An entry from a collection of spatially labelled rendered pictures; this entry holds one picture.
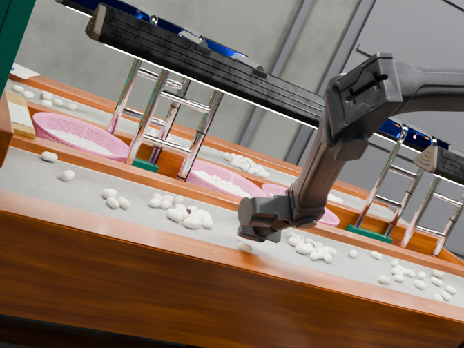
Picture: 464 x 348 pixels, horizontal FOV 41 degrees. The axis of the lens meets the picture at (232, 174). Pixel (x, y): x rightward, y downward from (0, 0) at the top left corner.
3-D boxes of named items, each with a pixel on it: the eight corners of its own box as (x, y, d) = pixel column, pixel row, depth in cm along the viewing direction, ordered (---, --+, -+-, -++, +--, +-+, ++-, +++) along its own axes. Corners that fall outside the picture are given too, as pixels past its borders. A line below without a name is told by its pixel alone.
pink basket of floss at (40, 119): (136, 186, 173) (149, 155, 171) (78, 193, 148) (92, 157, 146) (64, 143, 181) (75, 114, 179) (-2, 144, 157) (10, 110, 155)
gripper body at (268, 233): (239, 206, 138) (258, 197, 132) (277, 217, 142) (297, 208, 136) (237, 234, 135) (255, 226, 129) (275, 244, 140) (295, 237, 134)
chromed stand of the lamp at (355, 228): (388, 248, 233) (445, 140, 223) (347, 237, 223) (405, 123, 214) (360, 226, 249) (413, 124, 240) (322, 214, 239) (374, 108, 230)
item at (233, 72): (331, 134, 153) (344, 107, 151) (90, 39, 123) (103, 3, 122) (315, 124, 159) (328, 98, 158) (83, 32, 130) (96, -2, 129)
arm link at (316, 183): (378, 139, 86) (364, 71, 90) (337, 142, 86) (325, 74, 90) (320, 231, 126) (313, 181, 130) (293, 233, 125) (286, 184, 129)
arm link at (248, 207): (321, 223, 123) (315, 182, 126) (273, 219, 117) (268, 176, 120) (286, 241, 132) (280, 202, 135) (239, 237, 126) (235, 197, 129)
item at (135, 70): (154, 179, 187) (213, 39, 178) (90, 160, 177) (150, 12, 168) (139, 157, 203) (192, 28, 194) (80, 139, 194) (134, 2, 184)
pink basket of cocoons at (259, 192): (271, 232, 187) (284, 204, 185) (210, 226, 167) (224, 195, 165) (215, 191, 204) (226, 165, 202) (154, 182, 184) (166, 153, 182)
